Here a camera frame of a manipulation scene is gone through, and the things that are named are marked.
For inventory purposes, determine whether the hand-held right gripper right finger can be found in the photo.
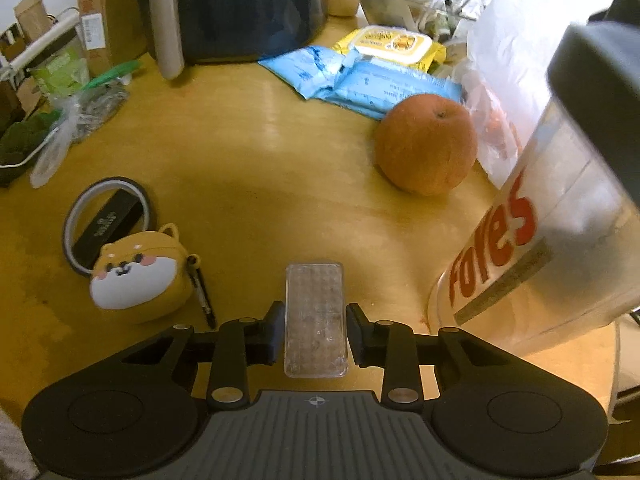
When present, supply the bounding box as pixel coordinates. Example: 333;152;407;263
346;302;511;408

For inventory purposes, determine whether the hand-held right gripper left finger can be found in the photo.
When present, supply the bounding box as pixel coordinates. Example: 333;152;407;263
120;301;287;411

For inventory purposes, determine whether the clear plastic case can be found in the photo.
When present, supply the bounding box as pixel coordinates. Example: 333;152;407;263
283;262;350;379

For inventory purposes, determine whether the clear plastic container red print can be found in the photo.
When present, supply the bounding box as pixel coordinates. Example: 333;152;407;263
427;94;640;357

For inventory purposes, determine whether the black carabiner clip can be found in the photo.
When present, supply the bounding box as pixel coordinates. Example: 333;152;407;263
187;254;217;330

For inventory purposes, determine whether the yellow dog-shaped case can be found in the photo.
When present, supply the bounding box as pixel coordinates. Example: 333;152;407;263
89;223;194;324

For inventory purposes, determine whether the black rectangular box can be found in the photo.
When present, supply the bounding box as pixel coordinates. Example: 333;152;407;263
72;189;146;261

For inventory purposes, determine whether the red apple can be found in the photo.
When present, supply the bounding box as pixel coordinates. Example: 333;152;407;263
374;93;479;196

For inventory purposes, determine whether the blue wet wipes pack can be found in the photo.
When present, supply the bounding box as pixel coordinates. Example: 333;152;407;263
312;59;464;120
257;44;359;101

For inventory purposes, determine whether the clear plastic bag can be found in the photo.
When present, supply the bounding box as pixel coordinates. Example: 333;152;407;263
29;76;132;189

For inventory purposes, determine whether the yellow wet wipes pack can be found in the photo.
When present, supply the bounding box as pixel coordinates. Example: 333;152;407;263
332;24;448;74

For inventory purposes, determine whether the green plastic toothbrush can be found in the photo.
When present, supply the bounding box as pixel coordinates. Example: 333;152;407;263
81;59;144;92

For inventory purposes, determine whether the white plastic bag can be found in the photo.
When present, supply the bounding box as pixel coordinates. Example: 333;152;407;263
464;0;597;189

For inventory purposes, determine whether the dark green bag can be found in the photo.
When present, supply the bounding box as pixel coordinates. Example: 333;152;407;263
0;109;62;187

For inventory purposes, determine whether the dark blue air fryer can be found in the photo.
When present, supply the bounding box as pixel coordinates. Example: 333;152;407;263
130;0;329;65

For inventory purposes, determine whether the clear bin of kitchen wraps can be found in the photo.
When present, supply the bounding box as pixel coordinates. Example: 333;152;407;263
352;0;482;42

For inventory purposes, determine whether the light green packet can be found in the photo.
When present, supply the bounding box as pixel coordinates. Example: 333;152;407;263
29;49;92;97

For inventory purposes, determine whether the tall cardboard box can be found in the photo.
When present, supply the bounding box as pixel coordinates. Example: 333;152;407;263
74;0;133;79

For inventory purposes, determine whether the white bar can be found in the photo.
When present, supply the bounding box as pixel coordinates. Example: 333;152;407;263
0;10;82;82

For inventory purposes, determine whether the small brown paper bag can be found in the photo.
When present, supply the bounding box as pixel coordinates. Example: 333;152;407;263
13;0;52;44

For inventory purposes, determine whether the thin grey tape ring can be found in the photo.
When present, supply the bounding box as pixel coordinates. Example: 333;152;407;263
62;178;154;276

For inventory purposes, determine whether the white cable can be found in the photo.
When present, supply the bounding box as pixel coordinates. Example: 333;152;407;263
0;124;62;169

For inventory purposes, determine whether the silver air fryer handle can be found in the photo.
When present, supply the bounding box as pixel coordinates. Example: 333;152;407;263
147;0;185;80

